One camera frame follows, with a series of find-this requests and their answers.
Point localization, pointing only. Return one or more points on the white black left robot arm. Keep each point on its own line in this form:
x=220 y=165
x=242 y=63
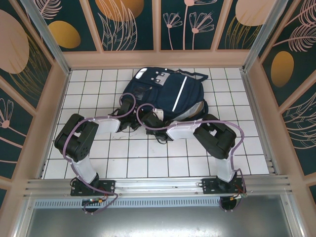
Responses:
x=106 y=124

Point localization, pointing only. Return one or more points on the navy blue student backpack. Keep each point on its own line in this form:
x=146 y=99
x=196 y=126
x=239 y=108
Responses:
x=170 y=91

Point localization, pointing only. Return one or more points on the aluminium mounting rail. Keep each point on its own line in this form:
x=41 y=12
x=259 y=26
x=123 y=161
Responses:
x=158 y=184

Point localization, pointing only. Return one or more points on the grey metal sheet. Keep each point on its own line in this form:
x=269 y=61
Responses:
x=158 y=222

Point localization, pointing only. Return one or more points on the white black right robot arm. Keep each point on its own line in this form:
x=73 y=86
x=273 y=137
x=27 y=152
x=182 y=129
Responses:
x=182 y=130

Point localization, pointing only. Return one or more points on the aluminium side rail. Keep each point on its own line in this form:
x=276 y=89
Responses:
x=271 y=170
x=42 y=172

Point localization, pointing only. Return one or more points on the aluminium corner post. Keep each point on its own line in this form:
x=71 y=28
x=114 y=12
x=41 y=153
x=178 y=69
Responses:
x=261 y=37
x=49 y=42

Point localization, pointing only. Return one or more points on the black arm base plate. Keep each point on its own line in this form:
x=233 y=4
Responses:
x=108 y=187
x=209 y=186

